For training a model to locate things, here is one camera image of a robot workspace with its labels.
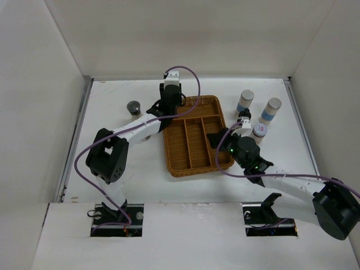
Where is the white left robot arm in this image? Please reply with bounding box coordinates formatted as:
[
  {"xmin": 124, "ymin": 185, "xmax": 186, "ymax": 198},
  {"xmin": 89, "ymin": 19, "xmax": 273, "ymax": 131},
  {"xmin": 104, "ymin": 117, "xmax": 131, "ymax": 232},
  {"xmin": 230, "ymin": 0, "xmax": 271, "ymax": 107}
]
[{"xmin": 85, "ymin": 83, "xmax": 183, "ymax": 224}]

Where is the blue label salt jar right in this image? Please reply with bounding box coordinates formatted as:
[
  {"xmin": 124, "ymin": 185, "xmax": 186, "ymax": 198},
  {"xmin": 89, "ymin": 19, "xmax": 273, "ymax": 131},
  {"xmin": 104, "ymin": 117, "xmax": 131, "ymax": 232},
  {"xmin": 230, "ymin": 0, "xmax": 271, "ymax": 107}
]
[{"xmin": 259, "ymin": 97, "xmax": 282, "ymax": 125}]

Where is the black cap white bottle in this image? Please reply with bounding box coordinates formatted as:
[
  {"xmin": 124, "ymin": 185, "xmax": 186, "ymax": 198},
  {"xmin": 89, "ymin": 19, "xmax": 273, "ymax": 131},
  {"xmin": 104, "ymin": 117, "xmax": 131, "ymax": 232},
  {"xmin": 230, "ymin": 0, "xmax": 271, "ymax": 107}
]
[{"xmin": 239, "ymin": 108, "xmax": 251, "ymax": 120}]

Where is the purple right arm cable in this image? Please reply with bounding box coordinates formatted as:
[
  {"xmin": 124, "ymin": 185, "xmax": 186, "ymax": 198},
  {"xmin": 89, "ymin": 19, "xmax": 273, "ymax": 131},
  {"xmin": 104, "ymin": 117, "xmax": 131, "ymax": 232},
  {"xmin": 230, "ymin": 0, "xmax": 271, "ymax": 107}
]
[{"xmin": 215, "ymin": 121, "xmax": 360, "ymax": 199}]

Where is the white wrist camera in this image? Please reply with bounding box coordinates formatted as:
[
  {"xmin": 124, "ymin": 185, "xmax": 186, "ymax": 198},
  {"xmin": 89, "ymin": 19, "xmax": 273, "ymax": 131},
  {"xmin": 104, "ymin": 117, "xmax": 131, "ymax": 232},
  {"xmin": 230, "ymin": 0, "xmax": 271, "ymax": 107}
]
[
  {"xmin": 164, "ymin": 70, "xmax": 180, "ymax": 88},
  {"xmin": 234, "ymin": 119, "xmax": 251, "ymax": 136}
]

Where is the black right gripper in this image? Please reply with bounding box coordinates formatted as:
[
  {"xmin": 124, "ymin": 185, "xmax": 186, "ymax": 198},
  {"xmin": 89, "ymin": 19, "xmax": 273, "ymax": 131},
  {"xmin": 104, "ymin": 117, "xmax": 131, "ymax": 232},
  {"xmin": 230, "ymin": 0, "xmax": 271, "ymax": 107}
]
[{"xmin": 206, "ymin": 127, "xmax": 248, "ymax": 169}]

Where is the red label spice jar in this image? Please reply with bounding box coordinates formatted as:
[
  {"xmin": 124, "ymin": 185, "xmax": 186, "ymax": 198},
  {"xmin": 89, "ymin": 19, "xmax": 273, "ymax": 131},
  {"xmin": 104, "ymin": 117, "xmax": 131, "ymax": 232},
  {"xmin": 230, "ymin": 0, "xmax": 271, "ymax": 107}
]
[{"xmin": 250, "ymin": 123, "xmax": 268, "ymax": 145}]

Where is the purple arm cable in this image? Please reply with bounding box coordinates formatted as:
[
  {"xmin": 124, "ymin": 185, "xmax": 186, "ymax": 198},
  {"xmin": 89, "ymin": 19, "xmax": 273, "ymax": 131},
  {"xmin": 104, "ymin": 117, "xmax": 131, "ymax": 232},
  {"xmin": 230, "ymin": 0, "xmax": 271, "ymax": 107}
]
[
  {"xmin": 74, "ymin": 65, "xmax": 201, "ymax": 236},
  {"xmin": 215, "ymin": 121, "xmax": 360, "ymax": 199}
]

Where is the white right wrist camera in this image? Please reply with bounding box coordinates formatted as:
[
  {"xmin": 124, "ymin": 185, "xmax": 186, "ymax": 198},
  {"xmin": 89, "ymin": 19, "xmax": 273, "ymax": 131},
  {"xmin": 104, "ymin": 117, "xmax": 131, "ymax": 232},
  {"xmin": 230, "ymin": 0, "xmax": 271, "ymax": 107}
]
[{"xmin": 234, "ymin": 119, "xmax": 251, "ymax": 136}]

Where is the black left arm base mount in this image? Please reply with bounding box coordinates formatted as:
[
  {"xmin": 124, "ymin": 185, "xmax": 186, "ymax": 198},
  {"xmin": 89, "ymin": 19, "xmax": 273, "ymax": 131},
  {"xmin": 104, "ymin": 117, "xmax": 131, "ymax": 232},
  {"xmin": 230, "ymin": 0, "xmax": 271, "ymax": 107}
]
[{"xmin": 87, "ymin": 202, "xmax": 144, "ymax": 237}]

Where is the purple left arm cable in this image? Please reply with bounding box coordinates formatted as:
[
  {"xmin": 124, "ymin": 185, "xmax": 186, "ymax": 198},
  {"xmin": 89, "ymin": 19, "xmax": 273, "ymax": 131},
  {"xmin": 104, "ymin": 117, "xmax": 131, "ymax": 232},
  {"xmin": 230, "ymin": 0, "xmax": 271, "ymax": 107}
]
[{"xmin": 74, "ymin": 65, "xmax": 201, "ymax": 236}]

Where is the dark lid spice jar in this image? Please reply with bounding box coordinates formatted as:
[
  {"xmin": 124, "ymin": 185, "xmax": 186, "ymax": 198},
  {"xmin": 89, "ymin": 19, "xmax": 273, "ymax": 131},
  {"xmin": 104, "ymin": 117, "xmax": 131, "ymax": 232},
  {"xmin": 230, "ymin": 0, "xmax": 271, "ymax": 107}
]
[{"xmin": 127, "ymin": 100, "xmax": 141, "ymax": 116}]

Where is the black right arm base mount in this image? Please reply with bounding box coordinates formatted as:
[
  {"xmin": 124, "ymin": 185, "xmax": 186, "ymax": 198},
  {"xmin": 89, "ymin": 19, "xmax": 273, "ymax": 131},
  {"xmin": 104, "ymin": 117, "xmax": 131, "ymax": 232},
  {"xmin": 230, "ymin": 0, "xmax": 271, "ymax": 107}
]
[{"xmin": 242, "ymin": 193, "xmax": 298, "ymax": 237}]

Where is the blue label salt jar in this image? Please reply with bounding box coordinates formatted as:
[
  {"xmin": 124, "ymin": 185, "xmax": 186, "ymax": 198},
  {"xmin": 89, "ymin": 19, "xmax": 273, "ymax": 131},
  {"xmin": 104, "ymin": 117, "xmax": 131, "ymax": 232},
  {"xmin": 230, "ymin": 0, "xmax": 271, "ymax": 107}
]
[
  {"xmin": 236, "ymin": 89, "xmax": 254, "ymax": 114},
  {"xmin": 259, "ymin": 97, "xmax": 282, "ymax": 125}
]

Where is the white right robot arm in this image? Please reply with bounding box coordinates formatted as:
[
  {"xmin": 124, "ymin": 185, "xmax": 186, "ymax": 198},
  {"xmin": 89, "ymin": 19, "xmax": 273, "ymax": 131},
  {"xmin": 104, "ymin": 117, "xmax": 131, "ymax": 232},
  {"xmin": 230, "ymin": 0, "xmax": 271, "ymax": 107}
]
[{"xmin": 206, "ymin": 127, "xmax": 359, "ymax": 240}]

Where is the blue label salt jar left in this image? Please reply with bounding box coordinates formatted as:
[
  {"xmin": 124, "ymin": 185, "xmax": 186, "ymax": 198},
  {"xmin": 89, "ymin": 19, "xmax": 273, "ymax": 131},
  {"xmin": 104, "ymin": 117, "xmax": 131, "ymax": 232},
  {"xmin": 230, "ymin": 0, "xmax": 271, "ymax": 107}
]
[{"xmin": 236, "ymin": 89, "xmax": 254, "ymax": 114}]

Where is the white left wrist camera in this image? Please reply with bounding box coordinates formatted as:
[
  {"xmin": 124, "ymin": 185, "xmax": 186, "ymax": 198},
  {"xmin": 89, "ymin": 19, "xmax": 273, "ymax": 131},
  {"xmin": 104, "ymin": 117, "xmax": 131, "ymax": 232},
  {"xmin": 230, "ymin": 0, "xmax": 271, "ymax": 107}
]
[{"xmin": 164, "ymin": 70, "xmax": 180, "ymax": 88}]

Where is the brown wicker divided basket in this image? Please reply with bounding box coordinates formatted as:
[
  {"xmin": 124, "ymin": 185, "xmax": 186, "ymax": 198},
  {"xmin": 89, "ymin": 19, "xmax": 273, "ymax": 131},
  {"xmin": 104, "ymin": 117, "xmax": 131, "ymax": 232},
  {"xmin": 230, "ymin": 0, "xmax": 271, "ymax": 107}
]
[{"xmin": 163, "ymin": 95, "xmax": 226, "ymax": 177}]

